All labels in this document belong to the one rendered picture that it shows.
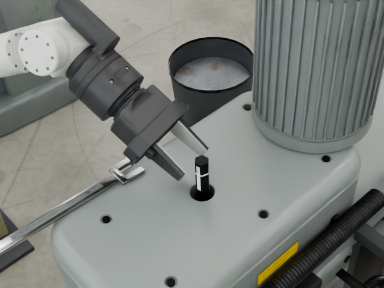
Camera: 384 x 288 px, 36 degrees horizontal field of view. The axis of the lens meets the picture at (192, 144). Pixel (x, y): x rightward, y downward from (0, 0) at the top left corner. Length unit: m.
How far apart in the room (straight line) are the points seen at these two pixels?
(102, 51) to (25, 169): 2.88
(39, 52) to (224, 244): 0.37
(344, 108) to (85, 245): 0.42
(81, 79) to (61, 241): 0.23
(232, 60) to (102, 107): 2.62
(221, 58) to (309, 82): 2.60
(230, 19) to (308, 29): 3.89
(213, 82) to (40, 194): 1.18
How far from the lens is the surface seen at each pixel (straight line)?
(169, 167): 0.84
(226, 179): 0.91
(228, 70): 3.35
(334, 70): 0.84
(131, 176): 0.91
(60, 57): 0.83
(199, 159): 0.84
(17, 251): 3.28
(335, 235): 0.96
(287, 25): 0.82
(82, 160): 3.64
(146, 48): 4.43
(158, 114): 0.84
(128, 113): 0.83
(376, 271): 1.38
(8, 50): 0.92
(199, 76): 3.32
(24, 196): 3.54
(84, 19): 0.85
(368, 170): 1.13
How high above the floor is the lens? 2.57
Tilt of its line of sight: 45 degrees down
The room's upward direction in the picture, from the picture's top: 4 degrees counter-clockwise
